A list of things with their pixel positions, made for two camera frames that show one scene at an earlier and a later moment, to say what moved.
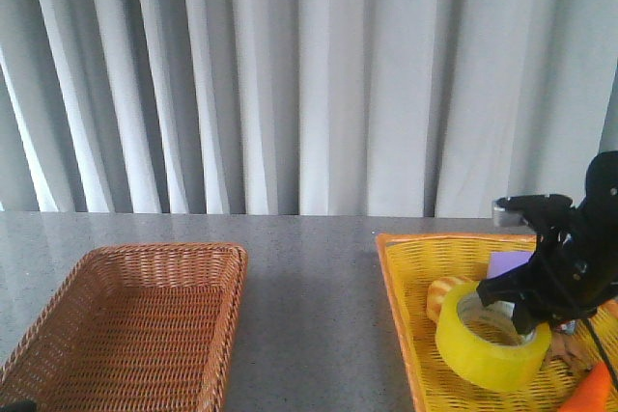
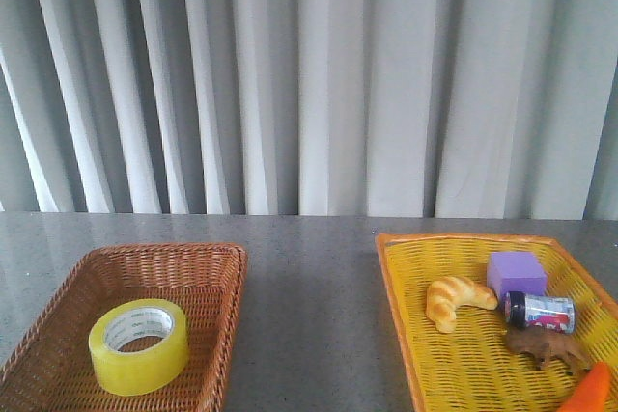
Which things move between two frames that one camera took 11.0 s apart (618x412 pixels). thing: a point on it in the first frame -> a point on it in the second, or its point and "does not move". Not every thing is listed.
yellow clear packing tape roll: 480,365 -> 137,372
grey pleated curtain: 303,82 does not move
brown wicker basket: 132,328 does not move
